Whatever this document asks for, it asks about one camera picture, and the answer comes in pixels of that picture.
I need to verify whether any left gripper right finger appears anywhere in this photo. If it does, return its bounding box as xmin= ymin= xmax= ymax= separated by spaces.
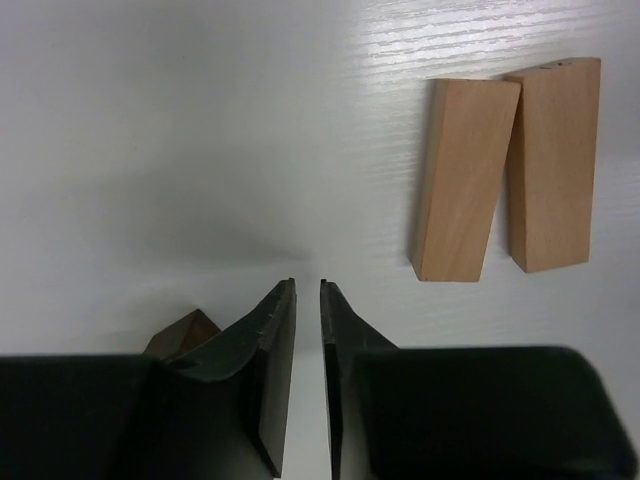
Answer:
xmin=320 ymin=281 xmax=639 ymax=479

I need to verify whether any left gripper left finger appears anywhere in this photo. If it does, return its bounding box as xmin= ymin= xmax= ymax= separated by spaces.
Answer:
xmin=1 ymin=279 xmax=296 ymax=479

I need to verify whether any light long wood block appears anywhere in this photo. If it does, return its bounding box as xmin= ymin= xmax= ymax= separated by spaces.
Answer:
xmin=505 ymin=57 xmax=601 ymax=273
xmin=411 ymin=79 xmax=520 ymax=282

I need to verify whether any small dark wood block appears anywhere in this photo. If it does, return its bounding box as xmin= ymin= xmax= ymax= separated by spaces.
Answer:
xmin=144 ymin=309 xmax=221 ymax=362

